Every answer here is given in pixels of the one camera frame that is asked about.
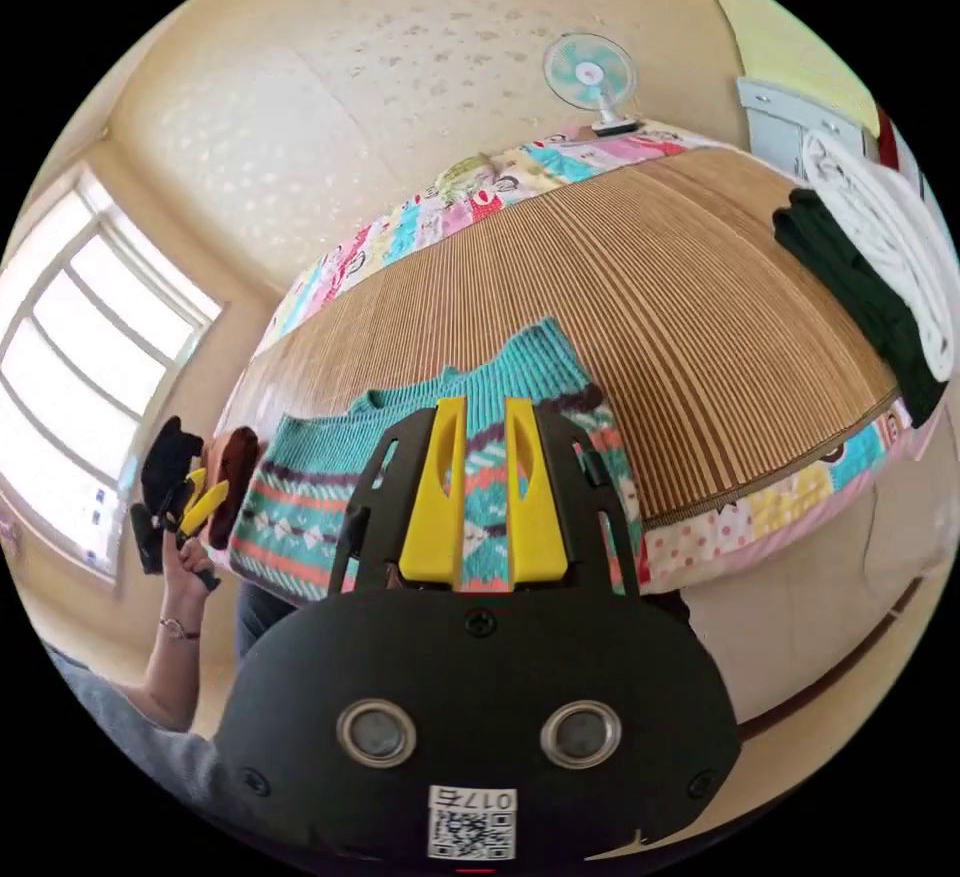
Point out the blue floral sweater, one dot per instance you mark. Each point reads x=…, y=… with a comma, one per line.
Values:
x=307, y=509

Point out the person's left hand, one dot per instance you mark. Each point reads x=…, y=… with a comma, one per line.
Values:
x=189, y=569

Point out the window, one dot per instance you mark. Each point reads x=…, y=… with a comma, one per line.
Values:
x=90, y=367

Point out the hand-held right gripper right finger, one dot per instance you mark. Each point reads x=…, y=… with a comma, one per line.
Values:
x=537, y=517

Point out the grey cupboard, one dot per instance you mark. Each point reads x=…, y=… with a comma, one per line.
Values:
x=780, y=127

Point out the person's body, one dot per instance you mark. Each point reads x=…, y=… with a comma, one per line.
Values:
x=127, y=738

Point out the brown pile of clothes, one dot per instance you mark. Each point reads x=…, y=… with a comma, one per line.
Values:
x=234, y=476

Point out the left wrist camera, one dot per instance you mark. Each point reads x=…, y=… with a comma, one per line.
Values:
x=146, y=539

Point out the small teal fan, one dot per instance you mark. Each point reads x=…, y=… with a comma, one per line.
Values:
x=589, y=73

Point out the person's left forearm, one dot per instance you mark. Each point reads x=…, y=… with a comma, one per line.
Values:
x=169, y=667

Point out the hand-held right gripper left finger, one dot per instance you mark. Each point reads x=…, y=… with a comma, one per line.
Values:
x=433, y=502

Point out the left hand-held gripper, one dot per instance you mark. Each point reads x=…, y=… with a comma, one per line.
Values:
x=169, y=455

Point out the bed with woven mat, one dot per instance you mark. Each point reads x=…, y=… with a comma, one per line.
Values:
x=675, y=292

